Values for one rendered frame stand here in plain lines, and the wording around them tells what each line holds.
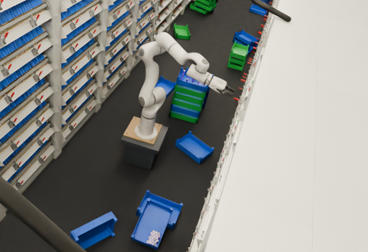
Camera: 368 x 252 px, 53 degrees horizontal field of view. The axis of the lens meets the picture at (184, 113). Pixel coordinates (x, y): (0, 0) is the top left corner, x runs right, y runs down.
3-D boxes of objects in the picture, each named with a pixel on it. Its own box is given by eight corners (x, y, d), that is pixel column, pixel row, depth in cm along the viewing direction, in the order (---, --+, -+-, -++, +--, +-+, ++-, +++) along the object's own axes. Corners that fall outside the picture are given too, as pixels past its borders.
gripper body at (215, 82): (209, 79, 237) (224, 88, 237) (213, 72, 245) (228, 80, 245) (204, 88, 242) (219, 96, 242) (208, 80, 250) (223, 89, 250)
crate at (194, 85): (175, 84, 354) (177, 76, 349) (179, 73, 370) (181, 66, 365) (206, 92, 353) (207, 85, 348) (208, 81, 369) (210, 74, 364)
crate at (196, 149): (174, 145, 346) (176, 139, 342) (188, 136, 360) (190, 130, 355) (199, 164, 334) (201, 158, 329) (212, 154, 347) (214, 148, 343)
